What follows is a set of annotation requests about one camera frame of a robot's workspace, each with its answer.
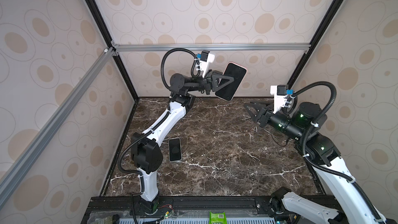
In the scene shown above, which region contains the phone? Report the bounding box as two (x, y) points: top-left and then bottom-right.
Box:
(215, 62), (247, 101)

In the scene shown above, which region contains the left aluminium frame rail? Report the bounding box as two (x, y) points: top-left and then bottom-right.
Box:
(1, 47), (115, 208)

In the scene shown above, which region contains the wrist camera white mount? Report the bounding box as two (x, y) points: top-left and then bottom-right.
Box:
(195, 50), (215, 78)
(270, 85), (294, 115)

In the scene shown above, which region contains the black smartphone on table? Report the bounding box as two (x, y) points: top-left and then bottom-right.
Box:
(169, 138), (182, 162)

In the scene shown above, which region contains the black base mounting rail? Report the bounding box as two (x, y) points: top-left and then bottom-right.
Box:
(81, 194), (343, 224)

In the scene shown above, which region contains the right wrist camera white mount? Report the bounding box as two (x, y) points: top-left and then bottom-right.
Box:
(270, 85), (294, 115)

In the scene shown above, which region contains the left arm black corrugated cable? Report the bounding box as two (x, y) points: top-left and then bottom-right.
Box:
(117, 48), (203, 175)

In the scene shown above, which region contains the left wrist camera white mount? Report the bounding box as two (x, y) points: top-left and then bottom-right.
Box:
(195, 50), (215, 78)

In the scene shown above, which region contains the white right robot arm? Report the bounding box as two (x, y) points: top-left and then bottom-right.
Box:
(244, 102), (395, 224)

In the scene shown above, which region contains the back aluminium frame rail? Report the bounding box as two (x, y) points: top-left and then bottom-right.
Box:
(115, 43), (311, 52)

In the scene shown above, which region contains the aluminium frame rail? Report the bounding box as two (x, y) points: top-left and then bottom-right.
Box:
(1, 47), (115, 208)
(115, 43), (311, 52)

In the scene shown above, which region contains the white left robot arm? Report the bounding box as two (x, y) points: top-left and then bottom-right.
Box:
(130, 71), (238, 203)

